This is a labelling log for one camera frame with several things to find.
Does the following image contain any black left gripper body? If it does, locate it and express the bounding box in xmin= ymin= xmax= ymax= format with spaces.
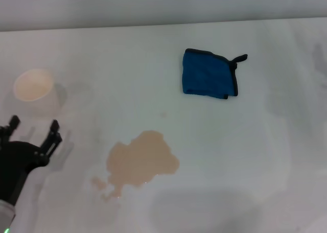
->
xmin=0 ymin=140 xmax=50 ymax=206

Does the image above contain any white paper cup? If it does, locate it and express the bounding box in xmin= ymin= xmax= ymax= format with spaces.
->
xmin=13 ymin=68 xmax=61 ymax=118

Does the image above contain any blue rag with black trim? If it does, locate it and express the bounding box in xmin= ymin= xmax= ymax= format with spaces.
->
xmin=181 ymin=48 xmax=248 ymax=100

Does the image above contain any brown water stain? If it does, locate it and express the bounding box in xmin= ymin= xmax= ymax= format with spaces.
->
xmin=90 ymin=130 xmax=180 ymax=202

